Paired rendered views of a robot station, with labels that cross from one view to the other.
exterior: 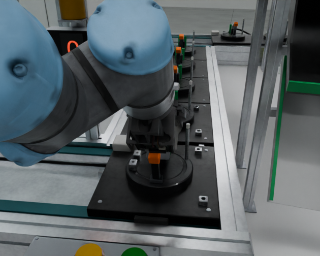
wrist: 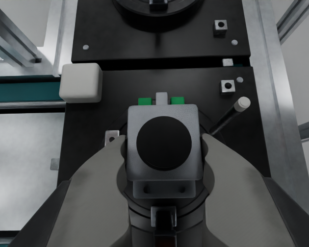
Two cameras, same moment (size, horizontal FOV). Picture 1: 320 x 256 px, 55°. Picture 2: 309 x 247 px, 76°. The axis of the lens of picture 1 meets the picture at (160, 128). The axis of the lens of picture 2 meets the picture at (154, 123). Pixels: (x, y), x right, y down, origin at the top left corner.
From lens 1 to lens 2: 0.53 m
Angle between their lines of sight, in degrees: 46
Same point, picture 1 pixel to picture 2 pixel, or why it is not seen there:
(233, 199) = not seen: hidden behind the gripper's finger
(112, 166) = (73, 154)
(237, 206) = not seen: outside the picture
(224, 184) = (280, 169)
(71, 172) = (16, 134)
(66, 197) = (20, 193)
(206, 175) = (250, 158)
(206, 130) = (233, 15)
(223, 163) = (271, 108)
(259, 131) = not seen: outside the picture
